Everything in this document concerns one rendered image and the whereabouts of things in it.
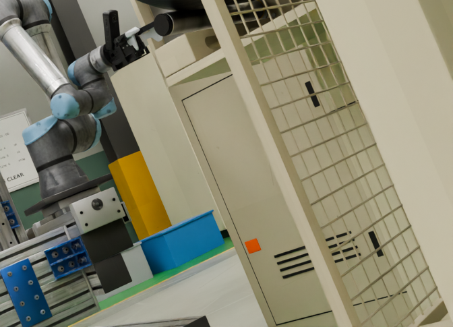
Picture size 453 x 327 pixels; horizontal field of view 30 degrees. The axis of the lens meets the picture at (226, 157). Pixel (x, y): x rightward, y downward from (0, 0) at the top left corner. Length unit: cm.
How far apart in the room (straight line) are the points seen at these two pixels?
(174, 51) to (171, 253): 567
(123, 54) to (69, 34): 754
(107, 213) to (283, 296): 59
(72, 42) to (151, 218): 222
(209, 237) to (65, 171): 508
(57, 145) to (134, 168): 728
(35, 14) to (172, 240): 478
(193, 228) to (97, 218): 508
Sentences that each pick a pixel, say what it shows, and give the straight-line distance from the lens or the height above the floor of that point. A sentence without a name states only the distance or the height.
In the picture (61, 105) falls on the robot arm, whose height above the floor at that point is 95.
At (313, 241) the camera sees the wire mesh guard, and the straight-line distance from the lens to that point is 96.
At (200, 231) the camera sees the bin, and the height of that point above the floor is 19.
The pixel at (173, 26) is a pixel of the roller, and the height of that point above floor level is 89.
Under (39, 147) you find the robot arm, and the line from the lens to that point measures 255.
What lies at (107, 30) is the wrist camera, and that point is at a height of 110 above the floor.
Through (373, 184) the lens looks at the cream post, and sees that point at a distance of 191.
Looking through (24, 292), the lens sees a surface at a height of 50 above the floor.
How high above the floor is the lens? 59
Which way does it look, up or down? 1 degrees up
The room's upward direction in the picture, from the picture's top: 23 degrees counter-clockwise
